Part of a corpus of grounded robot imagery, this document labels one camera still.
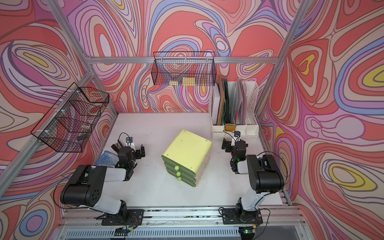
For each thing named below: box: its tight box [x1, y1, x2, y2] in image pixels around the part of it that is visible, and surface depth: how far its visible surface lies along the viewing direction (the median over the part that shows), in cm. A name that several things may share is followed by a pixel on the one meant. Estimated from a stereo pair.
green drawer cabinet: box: [161, 129, 213, 187], surface depth 75 cm
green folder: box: [223, 78, 231, 125], surface depth 95 cm
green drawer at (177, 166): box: [161, 155, 197, 177], surface depth 72 cm
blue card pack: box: [95, 150, 119, 167], surface depth 95 cm
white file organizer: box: [211, 81, 259, 140], surface depth 100 cm
